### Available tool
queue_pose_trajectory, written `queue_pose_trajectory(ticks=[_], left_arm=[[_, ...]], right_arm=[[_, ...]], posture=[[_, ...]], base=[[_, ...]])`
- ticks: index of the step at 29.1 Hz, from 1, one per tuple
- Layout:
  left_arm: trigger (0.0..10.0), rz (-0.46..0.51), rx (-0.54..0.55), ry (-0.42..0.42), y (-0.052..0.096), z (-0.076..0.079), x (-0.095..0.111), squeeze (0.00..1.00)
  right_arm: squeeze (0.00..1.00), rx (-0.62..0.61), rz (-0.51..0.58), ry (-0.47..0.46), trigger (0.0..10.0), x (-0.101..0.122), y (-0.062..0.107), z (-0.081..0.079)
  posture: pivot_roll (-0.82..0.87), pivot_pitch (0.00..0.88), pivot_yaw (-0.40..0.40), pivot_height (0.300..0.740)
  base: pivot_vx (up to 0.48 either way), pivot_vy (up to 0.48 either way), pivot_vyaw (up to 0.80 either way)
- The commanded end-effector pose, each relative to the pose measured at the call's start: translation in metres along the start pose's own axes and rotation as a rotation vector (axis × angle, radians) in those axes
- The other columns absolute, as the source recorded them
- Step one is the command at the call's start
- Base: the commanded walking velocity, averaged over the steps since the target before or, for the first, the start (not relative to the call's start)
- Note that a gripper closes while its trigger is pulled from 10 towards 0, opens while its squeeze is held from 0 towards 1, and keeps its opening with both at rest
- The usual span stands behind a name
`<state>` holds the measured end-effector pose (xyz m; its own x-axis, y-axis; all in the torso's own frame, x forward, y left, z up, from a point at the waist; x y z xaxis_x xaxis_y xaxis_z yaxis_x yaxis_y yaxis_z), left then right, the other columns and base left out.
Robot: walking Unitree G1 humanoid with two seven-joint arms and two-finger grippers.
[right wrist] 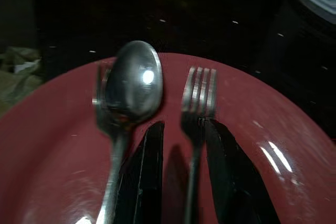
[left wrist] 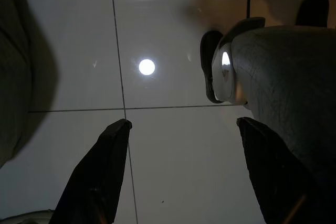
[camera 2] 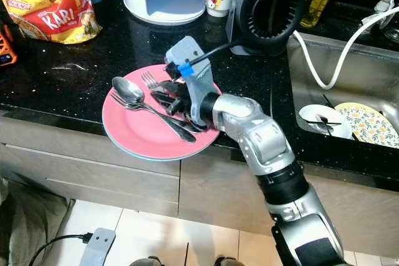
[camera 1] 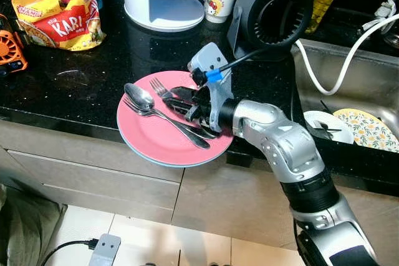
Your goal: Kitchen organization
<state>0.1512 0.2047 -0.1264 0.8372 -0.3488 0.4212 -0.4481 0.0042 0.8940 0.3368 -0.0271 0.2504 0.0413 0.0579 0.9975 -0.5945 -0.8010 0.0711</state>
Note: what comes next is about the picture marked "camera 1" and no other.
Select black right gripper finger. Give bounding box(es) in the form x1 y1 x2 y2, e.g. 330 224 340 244
166 100 203 120
168 86 200 102

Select pink round plate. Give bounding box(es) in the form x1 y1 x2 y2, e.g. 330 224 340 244
117 70 235 168

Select silver spoon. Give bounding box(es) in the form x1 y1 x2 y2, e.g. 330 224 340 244
122 99 218 141
123 83 211 150

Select beige kitchen cabinet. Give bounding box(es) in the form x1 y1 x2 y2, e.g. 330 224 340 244
0 116 399 254

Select white cartoon print cup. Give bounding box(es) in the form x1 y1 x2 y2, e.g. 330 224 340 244
204 0 238 24

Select black round fan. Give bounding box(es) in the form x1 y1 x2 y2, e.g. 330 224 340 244
228 0 314 61

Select white bowl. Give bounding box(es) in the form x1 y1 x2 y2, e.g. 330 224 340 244
304 110 355 145

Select black utensil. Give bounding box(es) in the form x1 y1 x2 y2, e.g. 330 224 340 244
312 101 344 139

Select yellow red noodle bag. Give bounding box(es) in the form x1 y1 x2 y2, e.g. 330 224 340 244
11 0 107 52

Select yellow oil bottle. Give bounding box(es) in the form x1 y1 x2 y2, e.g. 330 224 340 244
304 0 353 34

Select steel sink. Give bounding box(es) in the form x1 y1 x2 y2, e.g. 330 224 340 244
292 39 399 154

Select yellow floral plate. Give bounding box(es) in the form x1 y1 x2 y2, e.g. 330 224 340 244
334 108 399 153

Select orange black tool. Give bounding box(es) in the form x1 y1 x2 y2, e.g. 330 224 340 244
0 14 29 77

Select white power plug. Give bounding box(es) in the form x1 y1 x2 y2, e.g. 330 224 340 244
362 0 399 33

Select grey green bag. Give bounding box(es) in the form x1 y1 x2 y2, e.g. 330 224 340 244
0 185 66 266

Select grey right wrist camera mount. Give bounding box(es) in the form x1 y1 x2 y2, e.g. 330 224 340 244
187 42 233 133

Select white hose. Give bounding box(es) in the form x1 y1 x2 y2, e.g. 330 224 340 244
295 14 399 96

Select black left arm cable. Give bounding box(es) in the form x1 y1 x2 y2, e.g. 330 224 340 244
41 238 99 266

